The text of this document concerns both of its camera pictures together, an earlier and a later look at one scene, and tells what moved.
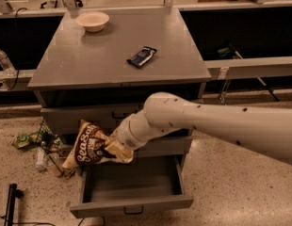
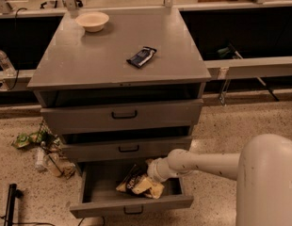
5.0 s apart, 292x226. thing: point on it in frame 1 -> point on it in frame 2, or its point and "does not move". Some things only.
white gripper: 126,136 -> 154,172
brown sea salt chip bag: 89,146 -> 127,185
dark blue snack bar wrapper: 142,56 does not move
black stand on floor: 13,193 does not move
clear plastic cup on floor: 54,163 does not move
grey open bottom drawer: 153,182 does not move
